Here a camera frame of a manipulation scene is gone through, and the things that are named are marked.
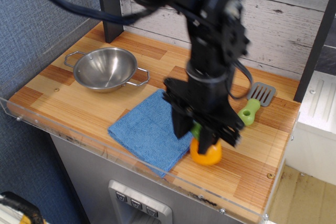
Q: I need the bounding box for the blue folded cloth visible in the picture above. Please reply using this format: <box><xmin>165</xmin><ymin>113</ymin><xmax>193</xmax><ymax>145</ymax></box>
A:
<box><xmin>108</xmin><ymin>89</ymin><xmax>193</xmax><ymax>178</ymax></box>

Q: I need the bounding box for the stainless steel bowl with handles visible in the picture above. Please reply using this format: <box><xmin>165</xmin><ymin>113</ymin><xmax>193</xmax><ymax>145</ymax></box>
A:
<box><xmin>64</xmin><ymin>47</ymin><xmax>150</xmax><ymax>93</ymax></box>

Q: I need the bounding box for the silver dispenser button panel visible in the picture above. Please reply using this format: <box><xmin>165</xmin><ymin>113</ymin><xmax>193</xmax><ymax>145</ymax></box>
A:
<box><xmin>108</xmin><ymin>179</ymin><xmax>173</xmax><ymax>223</ymax></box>

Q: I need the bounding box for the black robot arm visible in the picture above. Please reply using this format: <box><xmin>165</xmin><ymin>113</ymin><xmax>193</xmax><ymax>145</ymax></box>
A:
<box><xmin>134</xmin><ymin>0</ymin><xmax>249</xmax><ymax>154</ymax></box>

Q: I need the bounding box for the dark vertical post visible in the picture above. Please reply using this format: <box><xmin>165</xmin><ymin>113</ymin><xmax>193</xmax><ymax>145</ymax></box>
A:
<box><xmin>99</xmin><ymin>0</ymin><xmax>124</xmax><ymax>43</ymax></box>
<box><xmin>293</xmin><ymin>0</ymin><xmax>335</xmax><ymax>102</ymax></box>

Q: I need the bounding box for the grey spatula with green handle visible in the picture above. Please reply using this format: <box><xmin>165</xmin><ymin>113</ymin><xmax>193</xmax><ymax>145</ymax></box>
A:
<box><xmin>238</xmin><ymin>82</ymin><xmax>276</xmax><ymax>126</ymax></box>

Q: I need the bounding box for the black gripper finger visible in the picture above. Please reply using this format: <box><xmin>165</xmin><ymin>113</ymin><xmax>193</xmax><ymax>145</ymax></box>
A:
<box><xmin>197</xmin><ymin>126</ymin><xmax>219</xmax><ymax>155</ymax></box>
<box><xmin>172</xmin><ymin>106</ymin><xmax>194</xmax><ymax>139</ymax></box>

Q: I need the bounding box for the dark vertical post left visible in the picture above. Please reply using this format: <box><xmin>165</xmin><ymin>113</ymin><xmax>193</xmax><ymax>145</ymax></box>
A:
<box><xmin>99</xmin><ymin>0</ymin><xmax>124</xmax><ymax>43</ymax></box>

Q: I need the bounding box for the orange green carrot saltshaker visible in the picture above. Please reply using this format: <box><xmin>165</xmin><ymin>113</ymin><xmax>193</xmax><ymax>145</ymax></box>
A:
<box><xmin>190</xmin><ymin>123</ymin><xmax>222</xmax><ymax>166</ymax></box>

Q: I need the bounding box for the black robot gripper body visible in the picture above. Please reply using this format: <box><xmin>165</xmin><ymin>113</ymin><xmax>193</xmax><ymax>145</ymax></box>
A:
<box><xmin>163</xmin><ymin>73</ymin><xmax>244</xmax><ymax>146</ymax></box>

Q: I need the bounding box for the grey toy fridge cabinet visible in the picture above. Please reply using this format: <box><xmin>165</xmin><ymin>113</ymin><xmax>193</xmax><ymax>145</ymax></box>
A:
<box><xmin>51</xmin><ymin>136</ymin><xmax>237</xmax><ymax>223</ymax></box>

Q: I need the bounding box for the orange yellow object bottom left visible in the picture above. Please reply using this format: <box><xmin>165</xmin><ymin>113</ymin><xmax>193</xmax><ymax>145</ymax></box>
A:
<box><xmin>19</xmin><ymin>214</ymin><xmax>45</xmax><ymax>224</ymax></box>

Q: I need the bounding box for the dark vertical post right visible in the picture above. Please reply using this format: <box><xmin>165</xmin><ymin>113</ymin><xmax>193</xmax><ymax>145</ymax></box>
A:
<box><xmin>293</xmin><ymin>0</ymin><xmax>335</xmax><ymax>102</ymax></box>

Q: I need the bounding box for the white toy sink counter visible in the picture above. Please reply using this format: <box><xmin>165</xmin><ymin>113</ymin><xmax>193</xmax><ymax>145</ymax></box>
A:
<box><xmin>285</xmin><ymin>71</ymin><xmax>335</xmax><ymax>185</ymax></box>

